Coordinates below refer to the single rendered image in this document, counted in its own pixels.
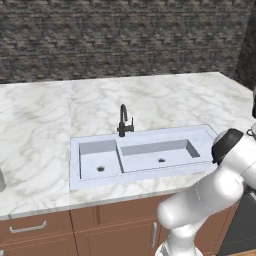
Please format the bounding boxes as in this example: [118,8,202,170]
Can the brown drawer front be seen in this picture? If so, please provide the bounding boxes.
[0,210,74,244]

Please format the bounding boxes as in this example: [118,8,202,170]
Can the black sink tap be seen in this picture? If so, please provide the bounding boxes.
[117,103,135,138]

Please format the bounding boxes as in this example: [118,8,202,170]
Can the brown fixed cupboard panel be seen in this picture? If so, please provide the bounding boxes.
[69,194,174,233]

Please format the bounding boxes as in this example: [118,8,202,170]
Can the silver cupboard door handle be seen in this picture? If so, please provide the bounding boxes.
[151,221,158,249]

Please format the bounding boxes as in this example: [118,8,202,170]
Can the silver drawer handle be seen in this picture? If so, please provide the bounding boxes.
[9,220,48,234]

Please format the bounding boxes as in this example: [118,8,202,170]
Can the pale double basin sink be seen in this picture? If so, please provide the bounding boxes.
[69,124,219,192]

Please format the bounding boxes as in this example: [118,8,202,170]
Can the dark grey dishwasher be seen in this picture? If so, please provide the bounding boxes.
[216,191,256,256]

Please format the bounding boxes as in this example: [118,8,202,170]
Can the brown cupboard door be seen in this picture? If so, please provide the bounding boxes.
[73,217,160,256]

